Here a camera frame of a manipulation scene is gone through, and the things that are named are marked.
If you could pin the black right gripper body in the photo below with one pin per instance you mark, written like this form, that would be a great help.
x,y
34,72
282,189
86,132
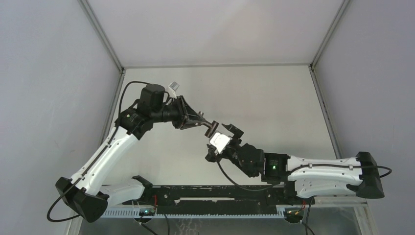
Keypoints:
x,y
232,153

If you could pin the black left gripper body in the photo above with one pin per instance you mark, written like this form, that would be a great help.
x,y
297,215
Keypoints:
x,y
180,115

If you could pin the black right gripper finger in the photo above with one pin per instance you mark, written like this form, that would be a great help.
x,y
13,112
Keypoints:
x,y
212,154
237,133

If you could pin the dark metal faucet handle valve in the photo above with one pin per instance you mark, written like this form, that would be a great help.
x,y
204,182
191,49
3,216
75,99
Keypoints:
x,y
211,128

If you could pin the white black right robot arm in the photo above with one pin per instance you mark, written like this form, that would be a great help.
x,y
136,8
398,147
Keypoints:
x,y
301,177

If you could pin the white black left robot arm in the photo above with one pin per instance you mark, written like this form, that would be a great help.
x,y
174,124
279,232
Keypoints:
x,y
84,193

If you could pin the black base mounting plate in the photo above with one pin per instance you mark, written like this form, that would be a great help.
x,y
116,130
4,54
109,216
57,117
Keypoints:
x,y
217,200

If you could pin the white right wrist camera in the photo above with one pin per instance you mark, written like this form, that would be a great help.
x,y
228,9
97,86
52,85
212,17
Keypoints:
x,y
219,142

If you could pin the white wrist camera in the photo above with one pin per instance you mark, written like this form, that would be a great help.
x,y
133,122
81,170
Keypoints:
x,y
172,88
219,142

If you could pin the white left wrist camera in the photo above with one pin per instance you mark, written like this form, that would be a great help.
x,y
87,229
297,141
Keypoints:
x,y
172,88

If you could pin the aluminium frame rail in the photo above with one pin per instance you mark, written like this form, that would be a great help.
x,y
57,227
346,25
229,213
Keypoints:
x,y
103,95

